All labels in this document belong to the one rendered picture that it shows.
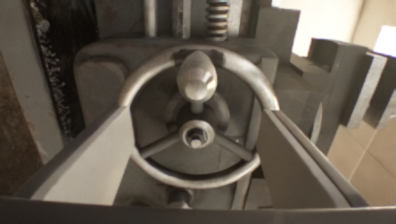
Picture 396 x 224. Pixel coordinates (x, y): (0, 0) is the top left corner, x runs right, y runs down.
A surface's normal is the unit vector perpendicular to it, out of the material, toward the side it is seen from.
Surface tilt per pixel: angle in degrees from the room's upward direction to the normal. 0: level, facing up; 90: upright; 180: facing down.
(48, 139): 90
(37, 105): 90
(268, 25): 90
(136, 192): 90
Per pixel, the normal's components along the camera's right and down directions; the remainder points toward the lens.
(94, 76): -0.01, 0.47
